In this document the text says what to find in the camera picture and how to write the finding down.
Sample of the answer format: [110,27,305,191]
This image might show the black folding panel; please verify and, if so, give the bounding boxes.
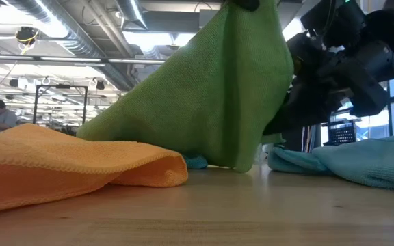
[284,128,321,153]

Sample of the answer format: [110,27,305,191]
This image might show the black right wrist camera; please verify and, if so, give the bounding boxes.
[287,32,324,69]

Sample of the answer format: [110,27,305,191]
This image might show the green microfiber towel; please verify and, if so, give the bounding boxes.
[76,0,294,174]

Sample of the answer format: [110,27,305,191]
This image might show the person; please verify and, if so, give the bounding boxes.
[0,99,18,133]

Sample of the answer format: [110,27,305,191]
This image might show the orange microfiber towel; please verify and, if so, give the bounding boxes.
[0,123,189,213]

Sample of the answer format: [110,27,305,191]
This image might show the black ceiling cable reel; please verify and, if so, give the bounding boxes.
[15,26,40,45]

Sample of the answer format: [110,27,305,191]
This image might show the black metal gantry frame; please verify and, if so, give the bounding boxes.
[32,84,88,129]

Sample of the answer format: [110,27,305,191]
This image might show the black plastic crate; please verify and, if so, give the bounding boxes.
[327,121,358,147]

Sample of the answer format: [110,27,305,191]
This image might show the long ceiling light bar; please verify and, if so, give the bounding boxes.
[0,54,166,66]

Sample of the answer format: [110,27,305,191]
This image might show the teal microfiber towel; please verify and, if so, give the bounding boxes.
[183,154,209,170]

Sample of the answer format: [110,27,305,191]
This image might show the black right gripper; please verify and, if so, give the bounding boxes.
[263,42,394,136]

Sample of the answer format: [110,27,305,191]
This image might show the light blue microfiber towel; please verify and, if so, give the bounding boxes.
[267,135,394,191]

